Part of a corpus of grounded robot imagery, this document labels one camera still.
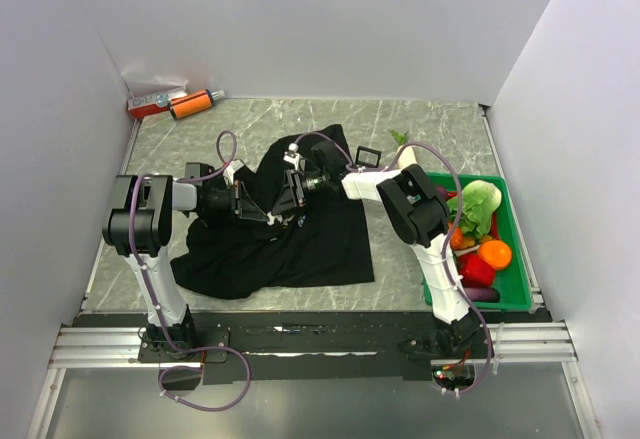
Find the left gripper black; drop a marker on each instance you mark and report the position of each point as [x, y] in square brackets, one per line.
[242, 206]

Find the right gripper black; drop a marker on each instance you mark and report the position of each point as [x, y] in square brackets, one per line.
[291, 196]

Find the black printed t-shirt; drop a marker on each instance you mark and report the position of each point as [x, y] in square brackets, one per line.
[326, 244]

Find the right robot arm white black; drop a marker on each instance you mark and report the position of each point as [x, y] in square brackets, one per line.
[417, 212]

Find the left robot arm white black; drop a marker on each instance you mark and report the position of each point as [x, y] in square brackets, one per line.
[138, 226]

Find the round gold brooch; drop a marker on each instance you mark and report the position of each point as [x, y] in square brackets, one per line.
[273, 219]

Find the orange black cylinder tool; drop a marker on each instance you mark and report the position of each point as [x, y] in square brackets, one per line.
[191, 104]

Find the white toy radish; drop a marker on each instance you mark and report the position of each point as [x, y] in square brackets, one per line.
[405, 155]

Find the red white toothpaste box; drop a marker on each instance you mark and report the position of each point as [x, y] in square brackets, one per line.
[155, 103]

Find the clear plastic bag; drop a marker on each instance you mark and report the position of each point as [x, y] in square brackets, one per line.
[141, 79]

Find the orange toy pumpkin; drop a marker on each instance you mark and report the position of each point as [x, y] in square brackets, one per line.
[459, 241]

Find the green toy lettuce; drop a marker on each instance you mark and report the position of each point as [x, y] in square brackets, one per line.
[480, 199]

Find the red toy pepper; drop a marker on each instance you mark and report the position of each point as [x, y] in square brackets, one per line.
[475, 272]

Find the purple toy eggplant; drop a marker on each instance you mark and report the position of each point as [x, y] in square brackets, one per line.
[483, 294]

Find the orange toy fruit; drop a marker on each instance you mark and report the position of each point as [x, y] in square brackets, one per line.
[496, 253]

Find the green plastic bin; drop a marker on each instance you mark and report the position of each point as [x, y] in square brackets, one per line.
[512, 282]

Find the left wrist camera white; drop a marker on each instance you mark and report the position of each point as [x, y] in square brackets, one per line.
[231, 170]

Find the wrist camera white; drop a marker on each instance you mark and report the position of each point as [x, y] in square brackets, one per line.
[231, 170]
[293, 159]

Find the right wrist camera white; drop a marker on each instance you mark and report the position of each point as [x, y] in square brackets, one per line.
[293, 159]

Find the black wire frame stand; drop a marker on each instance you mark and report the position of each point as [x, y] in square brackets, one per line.
[367, 157]

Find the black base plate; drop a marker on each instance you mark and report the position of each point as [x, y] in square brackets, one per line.
[319, 345]

